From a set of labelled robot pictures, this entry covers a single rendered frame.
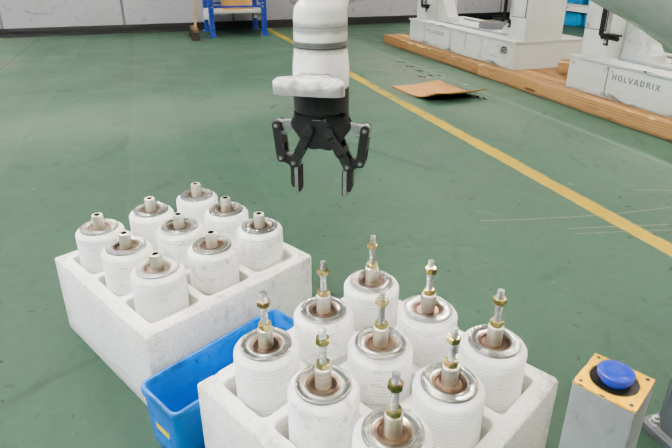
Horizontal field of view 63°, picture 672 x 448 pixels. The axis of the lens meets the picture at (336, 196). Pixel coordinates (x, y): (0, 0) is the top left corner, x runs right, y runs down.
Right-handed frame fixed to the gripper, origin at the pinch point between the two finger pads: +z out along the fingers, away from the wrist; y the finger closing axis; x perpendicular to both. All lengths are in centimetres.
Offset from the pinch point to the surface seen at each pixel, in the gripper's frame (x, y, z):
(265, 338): 11.1, 5.7, 20.0
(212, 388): 13.1, 13.8, 29.0
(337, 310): -0.2, -2.2, 21.7
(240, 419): 17.8, 7.5, 29.0
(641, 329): -44, -63, 47
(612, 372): 15.1, -38.2, 14.0
